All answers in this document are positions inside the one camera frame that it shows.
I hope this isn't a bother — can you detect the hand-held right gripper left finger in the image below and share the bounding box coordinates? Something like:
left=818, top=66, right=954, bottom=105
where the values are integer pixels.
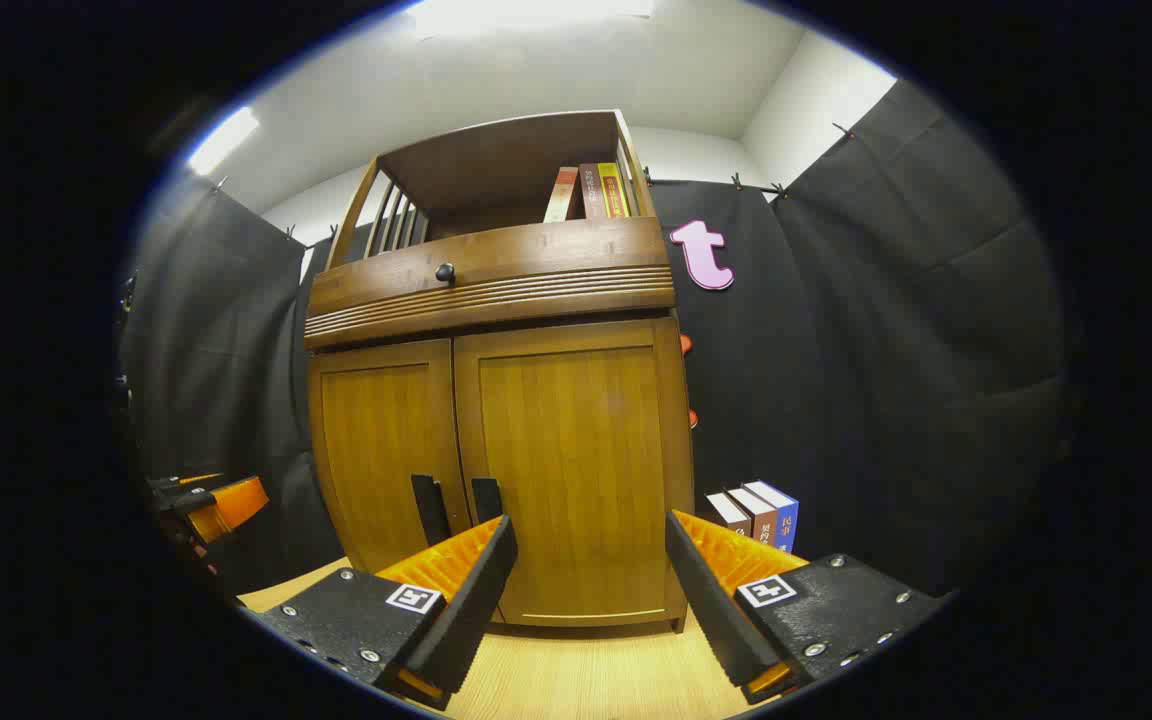
left=254, top=513, right=519, bottom=713

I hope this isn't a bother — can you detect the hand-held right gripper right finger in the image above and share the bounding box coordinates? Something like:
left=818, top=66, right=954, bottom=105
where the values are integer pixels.
left=664, top=508, right=947, bottom=706

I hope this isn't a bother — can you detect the black door handle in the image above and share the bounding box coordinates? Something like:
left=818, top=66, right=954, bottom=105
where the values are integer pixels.
left=471, top=477, right=505, bottom=526
left=411, top=474, right=452, bottom=546

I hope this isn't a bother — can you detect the wooden shoe cabinet door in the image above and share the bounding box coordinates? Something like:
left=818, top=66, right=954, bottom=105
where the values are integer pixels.
left=309, top=338, right=472, bottom=576
left=453, top=317, right=694, bottom=629

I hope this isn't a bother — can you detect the wooden double-door shoe cabinet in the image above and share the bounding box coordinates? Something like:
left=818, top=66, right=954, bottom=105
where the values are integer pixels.
left=303, top=108, right=697, bottom=636

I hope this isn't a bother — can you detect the dark brown thick book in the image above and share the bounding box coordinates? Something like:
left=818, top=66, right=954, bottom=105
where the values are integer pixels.
left=705, top=492, right=752, bottom=536

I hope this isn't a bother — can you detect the reddish brown thick book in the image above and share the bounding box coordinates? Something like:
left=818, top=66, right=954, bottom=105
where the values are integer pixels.
left=726, top=486, right=779, bottom=546

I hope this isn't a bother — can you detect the blue thick book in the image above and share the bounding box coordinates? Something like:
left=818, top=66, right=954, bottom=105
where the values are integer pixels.
left=744, top=480, right=799, bottom=554

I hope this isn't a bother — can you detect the black backdrop cloth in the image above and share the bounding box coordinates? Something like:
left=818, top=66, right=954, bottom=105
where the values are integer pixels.
left=121, top=80, right=1067, bottom=601

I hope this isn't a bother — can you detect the ceiling light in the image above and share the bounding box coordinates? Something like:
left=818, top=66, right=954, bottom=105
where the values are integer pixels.
left=406, top=0, right=657, bottom=41
left=188, top=107, right=260, bottom=176

